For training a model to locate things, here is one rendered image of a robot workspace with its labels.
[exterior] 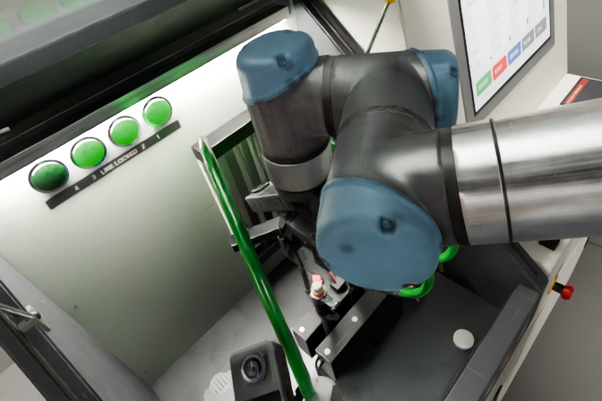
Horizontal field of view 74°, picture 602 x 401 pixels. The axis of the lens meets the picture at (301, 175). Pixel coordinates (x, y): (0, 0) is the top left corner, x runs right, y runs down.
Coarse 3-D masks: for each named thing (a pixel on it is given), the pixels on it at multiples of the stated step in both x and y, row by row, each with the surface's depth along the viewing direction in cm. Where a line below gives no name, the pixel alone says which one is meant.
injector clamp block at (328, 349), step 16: (368, 304) 76; (384, 304) 78; (400, 304) 85; (304, 320) 76; (320, 320) 75; (352, 320) 74; (368, 320) 75; (384, 320) 82; (304, 336) 74; (320, 336) 77; (336, 336) 73; (352, 336) 72; (368, 336) 78; (384, 336) 85; (320, 352) 71; (336, 352) 71; (352, 352) 75; (336, 368) 72
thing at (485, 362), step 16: (512, 288) 77; (528, 288) 76; (512, 304) 74; (528, 304) 74; (496, 320) 73; (512, 320) 72; (528, 320) 78; (496, 336) 71; (512, 336) 70; (480, 352) 69; (496, 352) 69; (512, 352) 81; (464, 368) 68; (480, 368) 67; (496, 368) 67; (464, 384) 66; (480, 384) 65; (448, 400) 65; (464, 400) 64; (480, 400) 67
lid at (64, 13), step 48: (0, 0) 26; (48, 0) 30; (96, 0) 35; (144, 0) 43; (192, 0) 47; (240, 0) 64; (0, 48) 33; (48, 48) 39; (96, 48) 42; (144, 48) 56; (0, 96) 39; (48, 96) 50
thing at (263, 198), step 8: (264, 184) 56; (272, 184) 54; (256, 192) 54; (264, 192) 52; (272, 192) 49; (248, 200) 55; (256, 200) 53; (264, 200) 51; (272, 200) 49; (280, 200) 48; (288, 200) 47; (256, 208) 54; (264, 208) 52; (272, 208) 50; (280, 208) 49; (288, 208) 47
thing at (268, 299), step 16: (208, 144) 48; (208, 160) 45; (224, 192) 42; (224, 208) 41; (240, 224) 40; (240, 240) 40; (256, 256) 39; (256, 272) 39; (256, 288) 39; (272, 304) 38; (272, 320) 38; (288, 336) 39; (288, 352) 39; (304, 368) 40; (304, 384) 40
